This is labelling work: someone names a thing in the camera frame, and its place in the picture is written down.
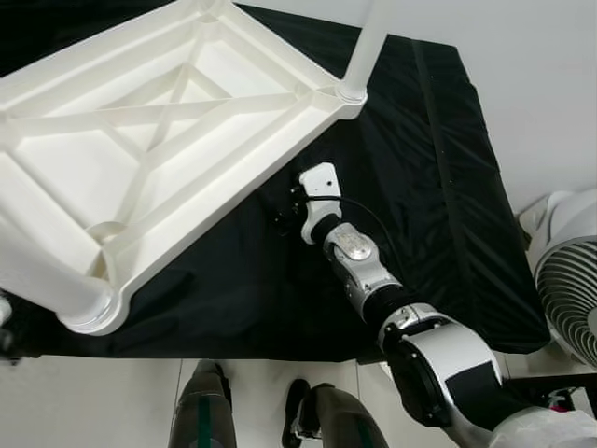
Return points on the white plastic table top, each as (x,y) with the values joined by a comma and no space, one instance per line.
(140,121)

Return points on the white plastic table leg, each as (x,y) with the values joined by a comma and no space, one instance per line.
(366,42)
(47,275)

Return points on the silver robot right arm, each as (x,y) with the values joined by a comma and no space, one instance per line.
(448,364)

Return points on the black tablecloth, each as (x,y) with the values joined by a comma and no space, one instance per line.
(420,187)

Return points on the dark robot right foot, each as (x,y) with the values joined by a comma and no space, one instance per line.
(336,420)

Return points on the dark robot foot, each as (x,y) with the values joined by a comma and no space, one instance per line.
(336,420)
(201,411)

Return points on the dark robot left foot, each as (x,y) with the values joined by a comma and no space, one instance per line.
(201,411)

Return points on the white round floor fan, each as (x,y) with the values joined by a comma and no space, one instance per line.
(569,280)

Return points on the black floor stand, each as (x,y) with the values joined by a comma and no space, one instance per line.
(541,387)

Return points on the pink round reel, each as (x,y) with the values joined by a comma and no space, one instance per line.
(560,403)

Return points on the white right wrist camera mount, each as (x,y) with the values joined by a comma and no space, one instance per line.
(322,191)

